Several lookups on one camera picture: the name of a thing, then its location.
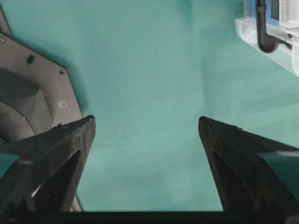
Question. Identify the clear plastic storage case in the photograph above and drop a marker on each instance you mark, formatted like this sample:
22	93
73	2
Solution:
272	27

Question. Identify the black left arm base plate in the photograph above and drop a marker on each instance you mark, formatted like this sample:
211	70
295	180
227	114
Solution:
36	95

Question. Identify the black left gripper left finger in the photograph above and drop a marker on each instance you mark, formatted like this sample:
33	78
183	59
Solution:
48	167

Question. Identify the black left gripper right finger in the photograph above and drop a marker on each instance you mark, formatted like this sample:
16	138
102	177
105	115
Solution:
251	172

